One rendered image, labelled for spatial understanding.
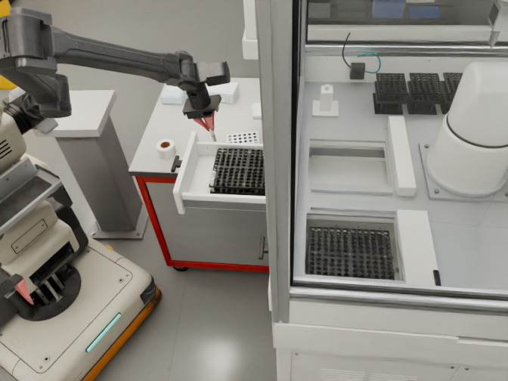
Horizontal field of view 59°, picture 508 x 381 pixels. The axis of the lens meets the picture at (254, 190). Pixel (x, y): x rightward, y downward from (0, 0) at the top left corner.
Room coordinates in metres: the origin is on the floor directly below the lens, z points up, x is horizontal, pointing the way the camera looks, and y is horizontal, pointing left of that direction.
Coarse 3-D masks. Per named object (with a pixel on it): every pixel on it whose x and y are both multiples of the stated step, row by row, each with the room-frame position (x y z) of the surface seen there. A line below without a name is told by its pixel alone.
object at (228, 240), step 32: (256, 96) 1.62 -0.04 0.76; (160, 128) 1.45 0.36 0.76; (192, 128) 1.44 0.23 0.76; (224, 128) 1.42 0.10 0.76; (256, 128) 1.40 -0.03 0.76; (160, 160) 1.26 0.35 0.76; (160, 192) 1.22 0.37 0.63; (160, 224) 1.23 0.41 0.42; (192, 224) 1.20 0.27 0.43; (224, 224) 1.18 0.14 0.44; (256, 224) 1.16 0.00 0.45; (192, 256) 1.21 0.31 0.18; (224, 256) 1.18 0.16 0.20; (256, 256) 1.16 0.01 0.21
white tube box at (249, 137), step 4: (244, 132) 1.34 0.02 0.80; (248, 132) 1.34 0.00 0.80; (252, 132) 1.33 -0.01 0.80; (256, 132) 1.33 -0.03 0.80; (228, 136) 1.33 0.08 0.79; (232, 136) 1.32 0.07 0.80; (236, 136) 1.32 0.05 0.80; (240, 136) 1.32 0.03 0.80; (244, 136) 1.32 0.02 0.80; (248, 136) 1.31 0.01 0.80; (252, 136) 1.31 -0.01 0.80; (256, 136) 1.31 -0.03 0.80; (228, 140) 1.31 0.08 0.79; (232, 140) 1.30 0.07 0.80; (236, 140) 1.30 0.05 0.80; (240, 140) 1.30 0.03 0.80; (244, 140) 1.29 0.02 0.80; (248, 140) 1.29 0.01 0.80; (252, 140) 1.29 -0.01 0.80; (256, 140) 1.29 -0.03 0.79
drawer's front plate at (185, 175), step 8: (192, 136) 1.19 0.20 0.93; (192, 144) 1.14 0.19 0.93; (192, 152) 1.13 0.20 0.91; (184, 160) 1.07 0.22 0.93; (192, 160) 1.11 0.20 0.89; (184, 168) 1.03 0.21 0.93; (192, 168) 1.09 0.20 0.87; (184, 176) 1.01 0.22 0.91; (192, 176) 1.08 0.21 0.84; (176, 184) 0.96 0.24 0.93; (184, 184) 0.99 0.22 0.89; (176, 192) 0.93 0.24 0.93; (184, 192) 0.98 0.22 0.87; (176, 200) 0.93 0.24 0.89; (184, 208) 0.95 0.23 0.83
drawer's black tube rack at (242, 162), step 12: (228, 156) 1.13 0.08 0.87; (240, 156) 1.13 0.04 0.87; (252, 156) 1.10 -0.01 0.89; (228, 168) 1.04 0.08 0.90; (240, 168) 1.04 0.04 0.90; (252, 168) 1.04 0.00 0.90; (216, 180) 0.99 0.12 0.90; (228, 180) 0.99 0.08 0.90; (240, 180) 1.01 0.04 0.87; (252, 180) 1.01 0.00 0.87; (264, 180) 0.98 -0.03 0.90; (216, 192) 0.97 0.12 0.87; (228, 192) 0.97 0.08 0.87; (240, 192) 0.97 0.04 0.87; (252, 192) 0.96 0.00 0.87; (264, 192) 0.96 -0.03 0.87
